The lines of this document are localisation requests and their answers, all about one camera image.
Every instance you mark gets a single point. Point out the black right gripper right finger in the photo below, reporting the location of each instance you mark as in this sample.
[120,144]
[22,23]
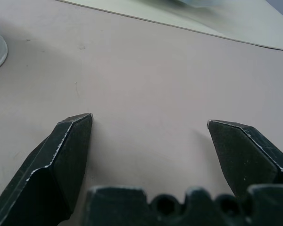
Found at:
[245,155]

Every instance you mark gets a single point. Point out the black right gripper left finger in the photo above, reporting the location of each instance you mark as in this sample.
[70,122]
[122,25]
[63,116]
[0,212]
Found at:
[49,169]

